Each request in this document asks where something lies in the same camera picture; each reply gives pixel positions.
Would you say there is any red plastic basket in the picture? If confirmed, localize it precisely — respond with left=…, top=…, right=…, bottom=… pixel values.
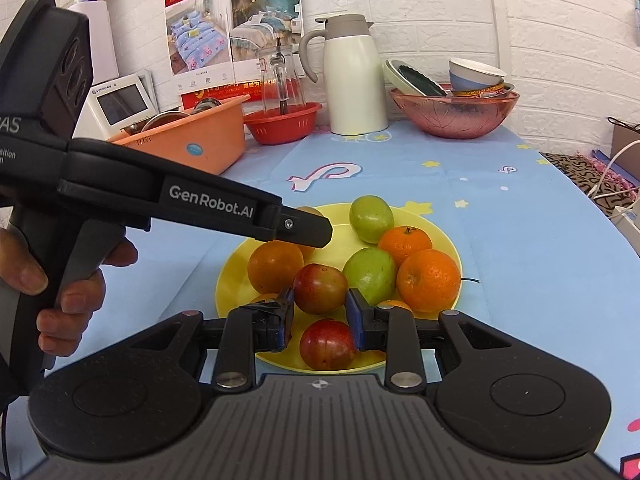
left=243, top=102, right=323, bottom=146

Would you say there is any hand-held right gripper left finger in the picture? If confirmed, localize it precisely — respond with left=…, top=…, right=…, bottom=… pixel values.
left=127, top=286, right=297, bottom=394

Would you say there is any person's left hand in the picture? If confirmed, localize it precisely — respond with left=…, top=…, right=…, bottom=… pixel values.
left=0, top=227, right=138, bottom=357

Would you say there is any white wall water purifier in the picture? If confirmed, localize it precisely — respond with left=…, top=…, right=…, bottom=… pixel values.
left=67, top=0, right=119, bottom=83

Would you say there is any orange with green stem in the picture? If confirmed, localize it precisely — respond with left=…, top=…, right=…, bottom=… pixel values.
left=377, top=226, right=433, bottom=267

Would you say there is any blue star-printed tablecloth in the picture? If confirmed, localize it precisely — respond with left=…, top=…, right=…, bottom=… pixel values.
left=0, top=120, right=640, bottom=480

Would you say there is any large orange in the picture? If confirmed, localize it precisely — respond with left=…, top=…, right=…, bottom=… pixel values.
left=396, top=248, right=462, bottom=313

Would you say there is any white thermos jug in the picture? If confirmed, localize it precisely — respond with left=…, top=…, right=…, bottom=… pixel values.
left=299, top=14, right=391, bottom=136

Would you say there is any white appliance with screen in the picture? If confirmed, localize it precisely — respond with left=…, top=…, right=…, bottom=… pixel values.
left=75, top=72, right=158, bottom=138

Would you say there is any cardboard box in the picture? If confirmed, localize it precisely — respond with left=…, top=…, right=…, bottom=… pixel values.
left=607, top=117, right=640, bottom=168

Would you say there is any white and green dish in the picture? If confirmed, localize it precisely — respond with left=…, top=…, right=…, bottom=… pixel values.
left=384, top=59, right=449, bottom=98

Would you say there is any blue and white bowl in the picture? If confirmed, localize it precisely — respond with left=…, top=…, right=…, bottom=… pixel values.
left=448, top=57, right=507, bottom=93

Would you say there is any red apple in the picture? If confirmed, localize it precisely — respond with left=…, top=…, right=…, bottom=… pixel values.
left=292, top=263, right=348, bottom=316
left=299, top=319, right=358, bottom=371

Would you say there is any clear glass jar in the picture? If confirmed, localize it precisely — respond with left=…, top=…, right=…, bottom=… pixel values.
left=259, top=45, right=307, bottom=117

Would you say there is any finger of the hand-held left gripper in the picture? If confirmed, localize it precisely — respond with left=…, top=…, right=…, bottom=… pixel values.
left=272, top=204, right=334, bottom=251

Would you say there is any white charger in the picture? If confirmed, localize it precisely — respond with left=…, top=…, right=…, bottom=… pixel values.
left=612, top=205, right=640, bottom=241

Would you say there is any green apple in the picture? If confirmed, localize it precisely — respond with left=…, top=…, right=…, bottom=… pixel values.
left=349, top=195, right=394, bottom=244
left=342, top=247, right=398, bottom=306

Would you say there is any leopard print cloth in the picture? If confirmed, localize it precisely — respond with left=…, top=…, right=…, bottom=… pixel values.
left=542, top=152, right=640, bottom=217

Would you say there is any patterned rim bowl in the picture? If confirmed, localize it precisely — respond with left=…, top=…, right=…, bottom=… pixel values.
left=452, top=82, right=516, bottom=100

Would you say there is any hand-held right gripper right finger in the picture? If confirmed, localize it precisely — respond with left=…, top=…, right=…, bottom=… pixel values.
left=346, top=288, right=516, bottom=394

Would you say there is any white cable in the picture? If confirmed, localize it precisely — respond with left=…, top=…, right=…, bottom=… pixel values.
left=592, top=140, right=640, bottom=198

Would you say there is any steel lid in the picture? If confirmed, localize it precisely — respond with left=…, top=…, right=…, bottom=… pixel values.
left=122, top=110, right=191, bottom=136

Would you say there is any orange plastic basket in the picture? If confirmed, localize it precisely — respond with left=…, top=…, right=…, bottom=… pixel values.
left=107, top=95, right=251, bottom=176

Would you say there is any pink glass bowl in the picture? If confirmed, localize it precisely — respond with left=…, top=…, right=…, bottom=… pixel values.
left=390, top=87, right=521, bottom=140

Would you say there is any wall poster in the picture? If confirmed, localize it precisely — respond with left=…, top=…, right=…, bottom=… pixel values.
left=162, top=0, right=306, bottom=111

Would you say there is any yellow plastic plate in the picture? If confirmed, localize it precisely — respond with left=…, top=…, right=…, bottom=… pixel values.
left=215, top=203, right=463, bottom=373

